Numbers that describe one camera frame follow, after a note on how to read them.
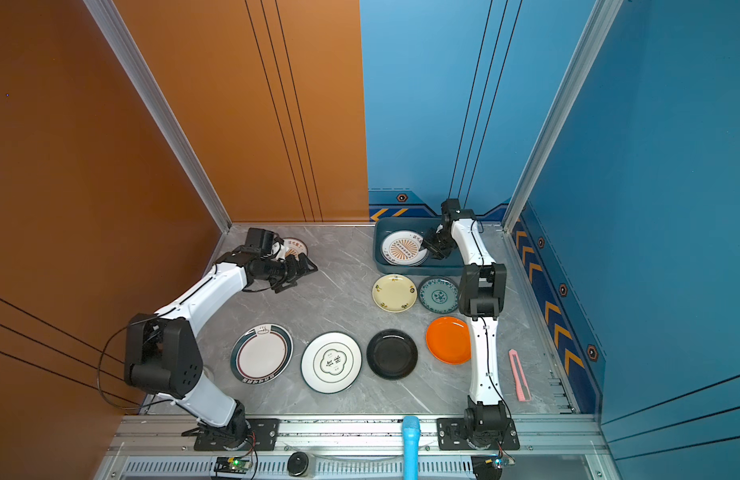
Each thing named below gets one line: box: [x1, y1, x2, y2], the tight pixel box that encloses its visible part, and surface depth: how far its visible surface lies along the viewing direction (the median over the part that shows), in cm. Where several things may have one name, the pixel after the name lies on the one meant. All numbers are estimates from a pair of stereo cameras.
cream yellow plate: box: [371, 273, 418, 314], surface depth 101 cm
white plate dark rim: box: [230, 323, 294, 385], surface depth 89 cm
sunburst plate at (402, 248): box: [381, 230, 429, 267], surface depth 111 cm
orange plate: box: [426, 316, 472, 365], surface depth 88 cm
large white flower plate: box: [300, 331, 363, 394], surface depth 86 cm
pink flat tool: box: [508, 349, 532, 402], surface depth 83 cm
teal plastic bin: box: [373, 217, 465, 276], surface depth 105 cm
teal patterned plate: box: [418, 276, 459, 315], surface depth 101 cm
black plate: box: [366, 329, 419, 380], surface depth 88 cm
